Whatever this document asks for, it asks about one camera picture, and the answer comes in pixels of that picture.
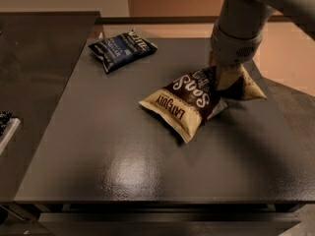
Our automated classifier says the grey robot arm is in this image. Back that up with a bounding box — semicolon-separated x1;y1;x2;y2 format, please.
211;0;315;90

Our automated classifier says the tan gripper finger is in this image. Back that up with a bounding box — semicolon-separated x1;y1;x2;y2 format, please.
216;64;243;90

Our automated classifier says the brown Late July chip bag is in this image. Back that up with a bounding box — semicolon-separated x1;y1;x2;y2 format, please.
140;65;267;143

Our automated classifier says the dark side counter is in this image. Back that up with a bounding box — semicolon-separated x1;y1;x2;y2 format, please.
0;11;100;204

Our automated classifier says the blue Kettle chip bag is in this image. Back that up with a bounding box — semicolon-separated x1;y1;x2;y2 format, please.
88;30;158;74

